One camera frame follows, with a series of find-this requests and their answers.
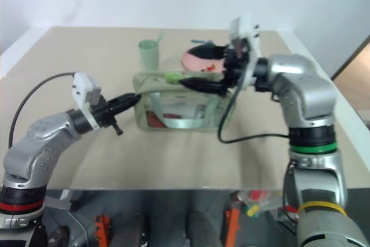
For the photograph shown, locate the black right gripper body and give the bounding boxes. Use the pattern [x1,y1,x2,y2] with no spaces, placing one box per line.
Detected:
[221,37,255,96]

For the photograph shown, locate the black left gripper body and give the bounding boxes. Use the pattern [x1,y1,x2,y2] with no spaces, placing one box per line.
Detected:
[91,95,124,137]

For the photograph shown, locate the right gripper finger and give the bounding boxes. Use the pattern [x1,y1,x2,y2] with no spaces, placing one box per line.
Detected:
[180,82,229,96]
[184,76,227,86]

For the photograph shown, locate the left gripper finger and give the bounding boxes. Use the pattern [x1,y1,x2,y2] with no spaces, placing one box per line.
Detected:
[112,95,143,113]
[110,93,138,106]

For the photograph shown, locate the green transparent zip pouch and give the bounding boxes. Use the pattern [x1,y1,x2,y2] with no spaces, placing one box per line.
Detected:
[132,70,234,132]

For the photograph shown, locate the green plush keychain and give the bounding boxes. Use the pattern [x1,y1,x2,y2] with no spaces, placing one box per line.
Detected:
[164,72,186,85]

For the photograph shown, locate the red item inside pouch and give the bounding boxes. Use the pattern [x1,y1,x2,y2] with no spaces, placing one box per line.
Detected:
[145,110,168,128]

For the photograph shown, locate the pink plate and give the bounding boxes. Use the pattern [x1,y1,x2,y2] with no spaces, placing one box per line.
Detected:
[180,42,230,73]

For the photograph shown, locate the pale green cup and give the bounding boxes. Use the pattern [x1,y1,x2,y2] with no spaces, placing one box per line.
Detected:
[138,39,160,72]

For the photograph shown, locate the orange and black tool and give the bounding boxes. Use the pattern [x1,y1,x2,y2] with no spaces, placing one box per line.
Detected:
[94,213,113,247]
[224,200,241,247]

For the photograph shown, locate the brown wooden panel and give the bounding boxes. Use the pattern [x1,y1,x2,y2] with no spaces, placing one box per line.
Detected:
[331,35,370,125]

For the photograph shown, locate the clear bag of colourful parts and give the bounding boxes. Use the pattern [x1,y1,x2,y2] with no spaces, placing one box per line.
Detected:
[233,190,290,222]

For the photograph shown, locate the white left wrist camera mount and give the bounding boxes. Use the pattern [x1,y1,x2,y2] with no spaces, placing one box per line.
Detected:
[72,72,102,130]

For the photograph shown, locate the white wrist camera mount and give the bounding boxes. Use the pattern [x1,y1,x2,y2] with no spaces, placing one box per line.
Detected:
[229,13,261,90]
[72,72,102,130]

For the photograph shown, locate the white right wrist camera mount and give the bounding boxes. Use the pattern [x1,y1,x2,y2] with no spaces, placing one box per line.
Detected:
[229,13,261,90]

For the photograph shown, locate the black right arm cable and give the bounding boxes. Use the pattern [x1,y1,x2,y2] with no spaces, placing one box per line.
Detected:
[217,84,290,144]

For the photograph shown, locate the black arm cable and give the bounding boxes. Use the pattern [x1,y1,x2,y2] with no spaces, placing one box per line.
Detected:
[217,84,290,144]
[8,72,76,147]

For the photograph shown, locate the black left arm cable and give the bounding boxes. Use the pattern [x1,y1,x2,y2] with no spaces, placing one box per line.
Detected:
[8,72,76,147]

